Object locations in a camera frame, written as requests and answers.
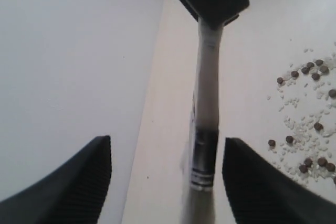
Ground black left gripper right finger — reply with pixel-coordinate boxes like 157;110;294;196
222;138;335;224

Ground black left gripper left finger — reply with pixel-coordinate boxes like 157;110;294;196
1;135;112;223

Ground white paint brush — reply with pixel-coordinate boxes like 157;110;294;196
180;19;223;223

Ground scattered rice and brown pellets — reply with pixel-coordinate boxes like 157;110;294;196
268;48;335;186

